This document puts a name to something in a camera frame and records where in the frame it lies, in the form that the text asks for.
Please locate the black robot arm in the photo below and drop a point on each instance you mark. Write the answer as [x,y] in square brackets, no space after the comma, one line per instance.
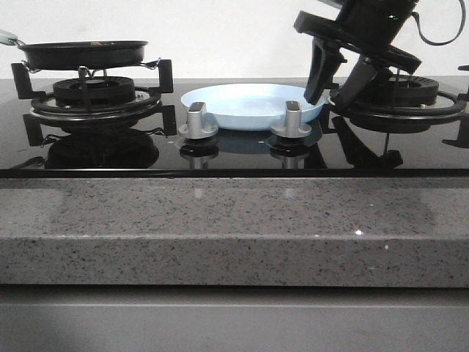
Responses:
[365,27]

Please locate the black glass gas cooktop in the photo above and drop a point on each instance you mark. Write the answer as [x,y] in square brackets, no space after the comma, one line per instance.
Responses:
[149,145]

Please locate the silver stove knob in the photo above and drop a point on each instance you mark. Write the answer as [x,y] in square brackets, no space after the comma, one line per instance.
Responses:
[199,123]
[291,127]

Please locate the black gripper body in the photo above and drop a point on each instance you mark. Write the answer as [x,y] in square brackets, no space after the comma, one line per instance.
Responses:
[365,27]

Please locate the grey cabinet front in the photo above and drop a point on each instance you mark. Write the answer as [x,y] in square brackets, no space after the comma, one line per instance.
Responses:
[59,318]

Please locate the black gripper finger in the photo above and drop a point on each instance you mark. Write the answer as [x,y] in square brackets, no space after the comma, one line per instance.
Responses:
[326,59]
[362,73]

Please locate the black gas burner head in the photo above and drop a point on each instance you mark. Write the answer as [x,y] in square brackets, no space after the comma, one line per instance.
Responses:
[107,90]
[402,91]

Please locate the black pan support grate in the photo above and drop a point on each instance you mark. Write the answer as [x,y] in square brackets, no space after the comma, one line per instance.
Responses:
[399,113]
[46,111]

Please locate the light blue plate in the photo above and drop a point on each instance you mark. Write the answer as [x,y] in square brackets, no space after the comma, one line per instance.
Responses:
[251,107]

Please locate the black frying pan mint handle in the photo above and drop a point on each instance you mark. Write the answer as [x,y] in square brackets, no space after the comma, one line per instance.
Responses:
[72,55]

